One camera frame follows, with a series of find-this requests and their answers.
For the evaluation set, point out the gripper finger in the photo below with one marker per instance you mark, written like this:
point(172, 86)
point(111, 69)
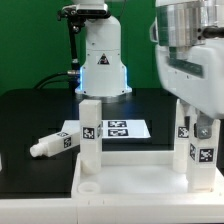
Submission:
point(202, 125)

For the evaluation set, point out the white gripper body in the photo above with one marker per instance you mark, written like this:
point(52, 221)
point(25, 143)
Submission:
point(200, 80)

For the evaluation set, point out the white desk tabletop tray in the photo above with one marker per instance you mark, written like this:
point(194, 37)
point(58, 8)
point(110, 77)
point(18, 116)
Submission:
point(144, 176)

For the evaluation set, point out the white marker sheet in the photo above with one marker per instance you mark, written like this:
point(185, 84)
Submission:
point(132, 129)

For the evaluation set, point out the white L-shaped fence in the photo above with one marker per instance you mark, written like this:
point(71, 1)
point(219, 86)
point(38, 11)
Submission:
point(105, 211)

